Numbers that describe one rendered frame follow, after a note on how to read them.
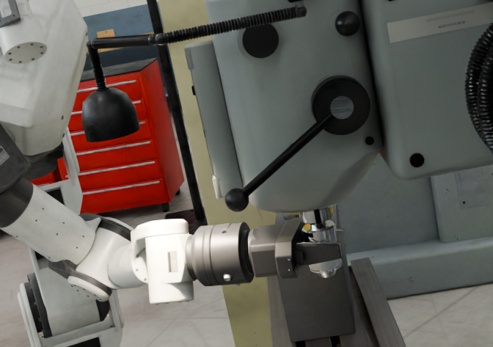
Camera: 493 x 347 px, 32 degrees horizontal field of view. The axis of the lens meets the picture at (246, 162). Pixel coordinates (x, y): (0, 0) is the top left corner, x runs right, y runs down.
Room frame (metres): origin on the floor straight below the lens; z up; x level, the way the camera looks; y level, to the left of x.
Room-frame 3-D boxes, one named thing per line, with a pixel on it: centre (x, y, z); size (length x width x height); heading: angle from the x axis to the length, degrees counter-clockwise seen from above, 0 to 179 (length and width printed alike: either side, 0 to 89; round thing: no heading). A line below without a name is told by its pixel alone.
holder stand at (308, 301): (1.52, -0.08, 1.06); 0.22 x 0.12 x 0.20; 172
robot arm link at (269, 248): (1.16, 0.01, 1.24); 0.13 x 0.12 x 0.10; 164
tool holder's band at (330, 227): (1.14, -0.08, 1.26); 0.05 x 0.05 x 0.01
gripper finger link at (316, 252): (1.11, -0.07, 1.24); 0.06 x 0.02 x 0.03; 74
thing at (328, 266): (1.14, -0.08, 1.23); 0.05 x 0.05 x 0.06
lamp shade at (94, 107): (1.12, 0.16, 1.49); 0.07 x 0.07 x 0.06
